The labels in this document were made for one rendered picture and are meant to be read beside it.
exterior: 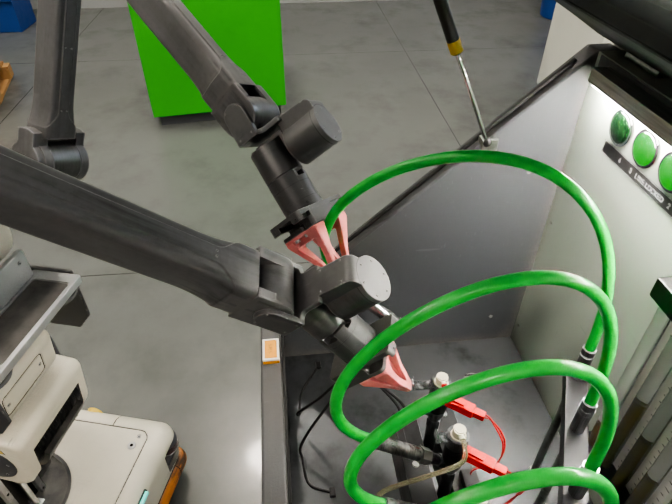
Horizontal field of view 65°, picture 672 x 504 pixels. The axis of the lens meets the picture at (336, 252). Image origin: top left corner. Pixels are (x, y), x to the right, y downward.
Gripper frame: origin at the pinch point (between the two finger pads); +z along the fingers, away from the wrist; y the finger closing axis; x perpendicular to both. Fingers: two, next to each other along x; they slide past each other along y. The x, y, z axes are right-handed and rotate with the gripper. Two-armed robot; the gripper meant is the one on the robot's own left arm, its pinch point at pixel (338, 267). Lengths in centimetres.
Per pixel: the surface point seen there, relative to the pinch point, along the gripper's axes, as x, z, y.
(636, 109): -37.2, 1.8, 21.5
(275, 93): 185, -132, 247
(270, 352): 28.6, 7.1, 4.6
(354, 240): 10.7, -2.7, 19.7
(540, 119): -23.6, -4.0, 32.9
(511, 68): 93, -75, 443
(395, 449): -1.5, 22.9, -9.7
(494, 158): -26.5, -1.7, 1.5
